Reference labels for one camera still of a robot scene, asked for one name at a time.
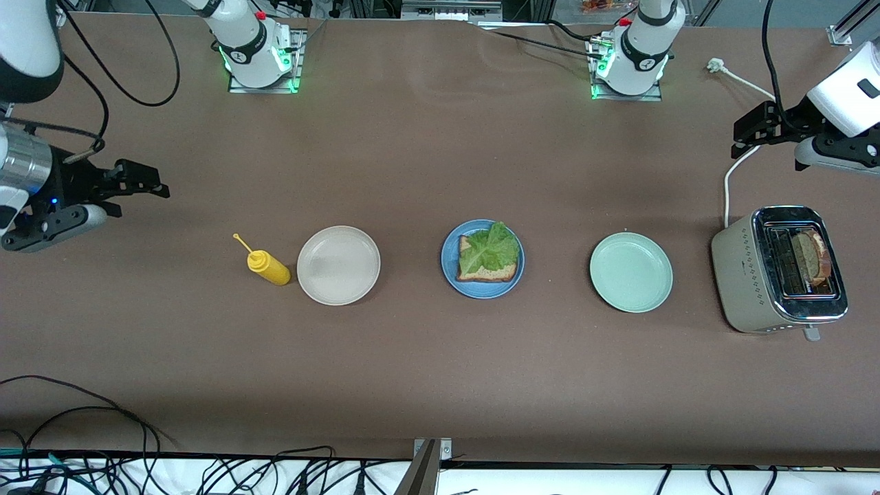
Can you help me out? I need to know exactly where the toasted bread slice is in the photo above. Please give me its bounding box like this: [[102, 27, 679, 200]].
[[791, 230, 833, 287], [456, 234, 518, 283]]

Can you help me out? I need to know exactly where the long black loop cable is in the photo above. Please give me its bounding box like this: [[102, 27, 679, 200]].
[[0, 375, 173, 458]]

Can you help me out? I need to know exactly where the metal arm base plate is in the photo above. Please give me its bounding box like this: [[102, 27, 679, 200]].
[[588, 38, 664, 102], [228, 29, 307, 95]]

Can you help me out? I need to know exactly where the mint green round plate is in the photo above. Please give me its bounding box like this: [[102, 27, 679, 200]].
[[589, 232, 674, 314]]

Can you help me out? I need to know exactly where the beige chrome toaster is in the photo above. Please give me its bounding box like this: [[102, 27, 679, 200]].
[[711, 205, 848, 342]]

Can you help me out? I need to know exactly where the metal mounting post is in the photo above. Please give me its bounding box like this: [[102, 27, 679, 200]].
[[394, 437, 453, 495]]

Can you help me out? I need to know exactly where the thin black base cable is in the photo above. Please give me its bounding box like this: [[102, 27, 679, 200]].
[[474, 19, 606, 61]]

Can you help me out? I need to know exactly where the beige round plate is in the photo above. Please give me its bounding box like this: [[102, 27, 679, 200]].
[[296, 225, 382, 306]]

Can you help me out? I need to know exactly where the green lettuce leaf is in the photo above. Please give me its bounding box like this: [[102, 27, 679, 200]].
[[459, 221, 520, 274]]

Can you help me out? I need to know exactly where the yellow squeeze bottle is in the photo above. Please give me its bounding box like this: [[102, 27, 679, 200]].
[[232, 233, 292, 286]]

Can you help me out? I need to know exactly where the grey equipment box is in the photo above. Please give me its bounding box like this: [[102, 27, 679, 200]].
[[401, 0, 504, 23]]

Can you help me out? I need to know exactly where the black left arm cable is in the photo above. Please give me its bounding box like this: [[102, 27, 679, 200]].
[[762, 0, 788, 128]]

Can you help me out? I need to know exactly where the blue round plate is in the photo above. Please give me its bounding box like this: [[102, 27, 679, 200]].
[[441, 219, 525, 300]]

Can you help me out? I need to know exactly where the white toaster power cord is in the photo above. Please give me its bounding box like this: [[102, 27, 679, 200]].
[[707, 58, 781, 229]]

